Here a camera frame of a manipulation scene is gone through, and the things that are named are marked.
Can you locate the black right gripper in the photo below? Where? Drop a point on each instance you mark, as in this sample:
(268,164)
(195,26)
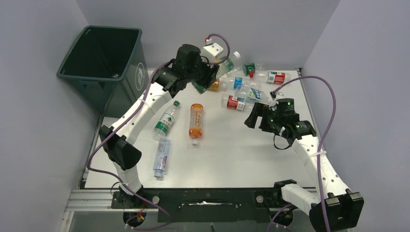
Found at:
(260,110)

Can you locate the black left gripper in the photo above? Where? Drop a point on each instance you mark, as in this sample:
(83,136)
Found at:
(209,76)

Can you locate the aluminium frame rail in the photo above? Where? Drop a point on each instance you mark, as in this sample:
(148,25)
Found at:
(85,200)

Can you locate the clear bottle red white label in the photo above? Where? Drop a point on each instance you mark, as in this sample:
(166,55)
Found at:
(237,103)

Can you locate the dark green plastic bin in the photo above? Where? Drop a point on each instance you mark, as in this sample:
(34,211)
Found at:
(97,54)

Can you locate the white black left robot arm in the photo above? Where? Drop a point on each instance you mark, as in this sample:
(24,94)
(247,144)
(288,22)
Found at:
(191,65)

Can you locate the red gold tea bottle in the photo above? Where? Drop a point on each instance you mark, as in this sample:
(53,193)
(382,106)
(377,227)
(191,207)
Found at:
(214,86)

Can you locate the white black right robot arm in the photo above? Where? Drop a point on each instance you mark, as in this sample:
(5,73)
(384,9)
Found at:
(334,201)

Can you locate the crushed bottle blue green label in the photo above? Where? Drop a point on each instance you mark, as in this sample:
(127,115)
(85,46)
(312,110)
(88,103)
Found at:
(252,95)

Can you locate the orange drink bottle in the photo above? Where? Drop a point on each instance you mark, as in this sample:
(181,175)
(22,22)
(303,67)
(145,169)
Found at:
(196,119)

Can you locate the green label tea bottle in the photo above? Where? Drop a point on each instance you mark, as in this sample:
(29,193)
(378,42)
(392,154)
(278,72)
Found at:
(228,64)

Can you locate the purple label Ganten bottle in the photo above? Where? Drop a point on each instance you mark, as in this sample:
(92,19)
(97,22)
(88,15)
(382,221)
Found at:
(161,157)

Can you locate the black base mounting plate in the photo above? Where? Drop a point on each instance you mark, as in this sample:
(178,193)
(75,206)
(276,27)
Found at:
(200,204)

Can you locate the clear bottle green label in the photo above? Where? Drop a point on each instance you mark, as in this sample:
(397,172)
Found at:
(249,69)

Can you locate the clear bottle blue label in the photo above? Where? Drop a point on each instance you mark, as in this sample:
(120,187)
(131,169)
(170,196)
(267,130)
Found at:
(234,83)

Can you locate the green cap water bottle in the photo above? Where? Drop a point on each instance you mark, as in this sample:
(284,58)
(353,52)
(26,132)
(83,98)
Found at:
(166,120)

